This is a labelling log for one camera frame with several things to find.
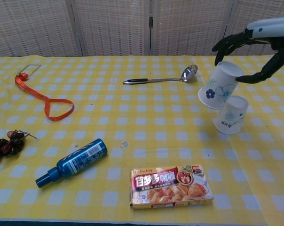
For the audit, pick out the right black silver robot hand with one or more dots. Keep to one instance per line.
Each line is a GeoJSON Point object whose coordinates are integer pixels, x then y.
{"type": "Point", "coordinates": [271, 28]}

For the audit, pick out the white floral paper cup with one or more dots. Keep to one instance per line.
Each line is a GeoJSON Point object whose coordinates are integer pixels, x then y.
{"type": "Point", "coordinates": [218, 82]}
{"type": "Point", "coordinates": [233, 117]}

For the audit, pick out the woven folding screen panel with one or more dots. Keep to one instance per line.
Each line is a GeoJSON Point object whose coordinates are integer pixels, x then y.
{"type": "Point", "coordinates": [191, 26]}
{"type": "Point", "coordinates": [262, 9]}
{"type": "Point", "coordinates": [113, 26]}
{"type": "Point", "coordinates": [31, 26]}

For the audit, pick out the yellow white checked tablecloth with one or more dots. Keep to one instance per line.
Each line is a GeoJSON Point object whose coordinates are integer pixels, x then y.
{"type": "Point", "coordinates": [132, 117]}
{"type": "Point", "coordinates": [269, 141]}

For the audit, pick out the metal screen hinge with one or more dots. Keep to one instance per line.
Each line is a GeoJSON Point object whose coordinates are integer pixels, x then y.
{"type": "Point", "coordinates": [151, 22]}

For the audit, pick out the small white paper scrap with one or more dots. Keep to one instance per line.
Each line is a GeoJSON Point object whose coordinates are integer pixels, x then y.
{"type": "Point", "coordinates": [124, 144]}

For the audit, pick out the curry roux box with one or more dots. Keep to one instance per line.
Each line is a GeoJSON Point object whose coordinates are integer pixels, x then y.
{"type": "Point", "coordinates": [170, 188]}

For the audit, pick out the blue spray bottle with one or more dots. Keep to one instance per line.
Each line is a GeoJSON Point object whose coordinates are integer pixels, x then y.
{"type": "Point", "coordinates": [81, 159]}

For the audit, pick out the clear plastic badge holder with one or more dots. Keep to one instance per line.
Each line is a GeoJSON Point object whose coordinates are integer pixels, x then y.
{"type": "Point", "coordinates": [35, 68]}

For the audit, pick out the dark red grape bunch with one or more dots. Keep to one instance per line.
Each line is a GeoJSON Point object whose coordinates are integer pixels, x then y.
{"type": "Point", "coordinates": [8, 144]}

